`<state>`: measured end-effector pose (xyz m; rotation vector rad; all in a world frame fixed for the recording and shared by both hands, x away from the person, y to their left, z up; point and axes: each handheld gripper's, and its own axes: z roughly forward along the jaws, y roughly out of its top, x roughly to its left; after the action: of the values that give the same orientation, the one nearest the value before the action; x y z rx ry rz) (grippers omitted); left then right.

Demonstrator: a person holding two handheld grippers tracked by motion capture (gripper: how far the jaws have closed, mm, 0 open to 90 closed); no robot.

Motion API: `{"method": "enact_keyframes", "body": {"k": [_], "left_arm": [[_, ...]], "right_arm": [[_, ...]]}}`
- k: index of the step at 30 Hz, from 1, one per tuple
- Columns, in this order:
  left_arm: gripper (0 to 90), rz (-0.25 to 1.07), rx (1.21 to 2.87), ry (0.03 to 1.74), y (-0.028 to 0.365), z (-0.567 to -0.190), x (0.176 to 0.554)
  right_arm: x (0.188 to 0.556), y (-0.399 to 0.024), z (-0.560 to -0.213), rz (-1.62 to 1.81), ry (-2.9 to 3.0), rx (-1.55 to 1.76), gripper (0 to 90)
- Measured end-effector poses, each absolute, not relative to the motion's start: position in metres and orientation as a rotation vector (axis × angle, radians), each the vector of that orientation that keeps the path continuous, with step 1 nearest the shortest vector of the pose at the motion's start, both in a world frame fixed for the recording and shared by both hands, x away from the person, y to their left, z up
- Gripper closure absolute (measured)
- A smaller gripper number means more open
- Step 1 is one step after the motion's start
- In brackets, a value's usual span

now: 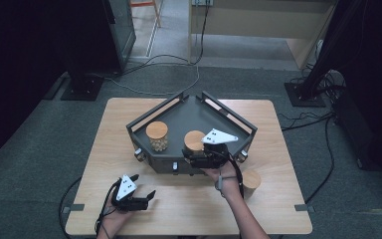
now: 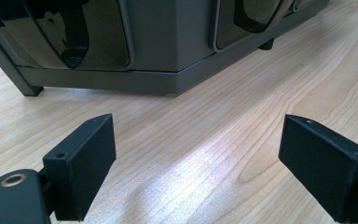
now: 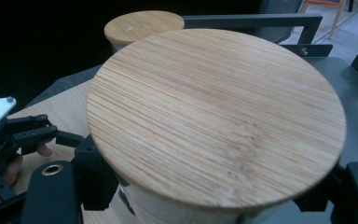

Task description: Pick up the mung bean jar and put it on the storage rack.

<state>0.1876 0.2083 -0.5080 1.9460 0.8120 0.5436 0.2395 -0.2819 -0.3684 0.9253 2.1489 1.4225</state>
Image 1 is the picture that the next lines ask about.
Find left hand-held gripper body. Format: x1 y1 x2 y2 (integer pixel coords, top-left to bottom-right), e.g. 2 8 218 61
111 173 149 213

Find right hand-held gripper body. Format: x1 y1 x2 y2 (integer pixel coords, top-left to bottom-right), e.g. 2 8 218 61
188 127 240 169

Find glass jar with dark contents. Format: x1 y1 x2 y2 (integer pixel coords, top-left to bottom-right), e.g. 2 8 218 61
183 129 207 157

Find black corner shelf rack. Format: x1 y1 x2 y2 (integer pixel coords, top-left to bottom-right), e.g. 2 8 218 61
125 90 259 176

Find glass jar with pale nuts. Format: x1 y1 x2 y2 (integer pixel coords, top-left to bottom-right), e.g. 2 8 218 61
145 120 169 152

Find glass jar with brown contents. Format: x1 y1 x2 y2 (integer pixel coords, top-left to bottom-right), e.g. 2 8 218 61
242 169 263 199

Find person's left hand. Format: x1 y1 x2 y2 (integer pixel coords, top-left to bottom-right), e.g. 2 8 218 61
98 202 135 234

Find person's right hand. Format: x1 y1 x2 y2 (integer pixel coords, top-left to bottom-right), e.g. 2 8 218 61
201 160 242 198

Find grey tape strip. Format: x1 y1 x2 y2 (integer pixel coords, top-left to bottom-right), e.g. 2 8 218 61
293 203 315 213
62 203 86 214

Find light wooden counter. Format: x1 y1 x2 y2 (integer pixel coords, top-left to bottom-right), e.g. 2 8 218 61
188 0 338 70

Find black equipment box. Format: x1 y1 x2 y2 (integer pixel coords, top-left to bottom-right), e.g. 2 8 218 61
332 92 381 171

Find black slanted stand pole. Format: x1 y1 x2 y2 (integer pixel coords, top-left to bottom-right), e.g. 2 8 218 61
299 0 367 99

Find orange wooden chair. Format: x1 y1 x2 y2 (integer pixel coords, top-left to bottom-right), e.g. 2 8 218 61
129 0 163 29

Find left hand-held gripper cable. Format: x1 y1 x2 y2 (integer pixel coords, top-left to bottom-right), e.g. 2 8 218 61
94 180 122 239

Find hand-held gripper cable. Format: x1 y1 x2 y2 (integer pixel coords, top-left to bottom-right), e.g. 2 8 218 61
227 153 246 199
94 180 122 239

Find grey wrist strap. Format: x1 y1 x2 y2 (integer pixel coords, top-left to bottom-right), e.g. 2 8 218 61
214 174 239 192

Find right hand-held gripper cable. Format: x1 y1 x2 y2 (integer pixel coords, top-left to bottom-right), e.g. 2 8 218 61
227 153 246 199

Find grey floor cable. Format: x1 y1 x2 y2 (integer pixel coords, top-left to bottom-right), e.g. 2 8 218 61
110 0 201 97

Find black cable on carpet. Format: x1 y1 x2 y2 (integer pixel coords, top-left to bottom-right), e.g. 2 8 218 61
58 176 83 239

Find black stand base plate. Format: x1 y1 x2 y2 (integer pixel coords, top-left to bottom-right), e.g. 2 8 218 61
60 75 104 102
284 82 327 108

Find black cable from power strip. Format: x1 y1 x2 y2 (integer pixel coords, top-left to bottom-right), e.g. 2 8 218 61
89 3 212 82

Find long black floor cable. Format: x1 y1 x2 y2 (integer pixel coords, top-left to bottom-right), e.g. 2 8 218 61
304 114 336 204

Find tangled black cables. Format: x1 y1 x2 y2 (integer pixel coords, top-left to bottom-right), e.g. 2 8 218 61
289 61 347 131

